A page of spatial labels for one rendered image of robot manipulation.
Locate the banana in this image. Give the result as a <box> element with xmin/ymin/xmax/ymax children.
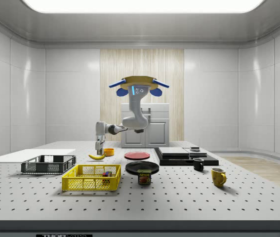
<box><xmin>88</xmin><ymin>153</ymin><xmax>107</xmax><ymax>161</ymax></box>

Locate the red plate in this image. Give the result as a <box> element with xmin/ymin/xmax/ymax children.
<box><xmin>124</xmin><ymin>151</ymin><xmax>150</xmax><ymax>160</ymax></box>

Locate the yellow basket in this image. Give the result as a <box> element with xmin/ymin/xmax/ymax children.
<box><xmin>61</xmin><ymin>164</ymin><xmax>122</xmax><ymax>192</ymax></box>

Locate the black plate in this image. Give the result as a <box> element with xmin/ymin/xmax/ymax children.
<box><xmin>125</xmin><ymin>160</ymin><xmax>160</xmax><ymax>174</ymax></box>

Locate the flat-sided can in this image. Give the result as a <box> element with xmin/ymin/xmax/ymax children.
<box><xmin>137</xmin><ymin>169</ymin><xmax>152</xmax><ymax>185</ymax></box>

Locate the dark grey basket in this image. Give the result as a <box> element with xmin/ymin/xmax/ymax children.
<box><xmin>21</xmin><ymin>155</ymin><xmax>77</xmax><ymax>175</ymax></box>

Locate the white cabinet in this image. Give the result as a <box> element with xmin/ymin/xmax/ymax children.
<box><xmin>120</xmin><ymin>103</ymin><xmax>170</xmax><ymax>148</ymax></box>

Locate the black mug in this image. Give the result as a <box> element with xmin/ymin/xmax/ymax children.
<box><xmin>193</xmin><ymin>158</ymin><xmax>205</xmax><ymax>171</ymax></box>

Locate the yellow mug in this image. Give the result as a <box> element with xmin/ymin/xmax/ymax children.
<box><xmin>211</xmin><ymin>167</ymin><xmax>227</xmax><ymax>187</ymax></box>

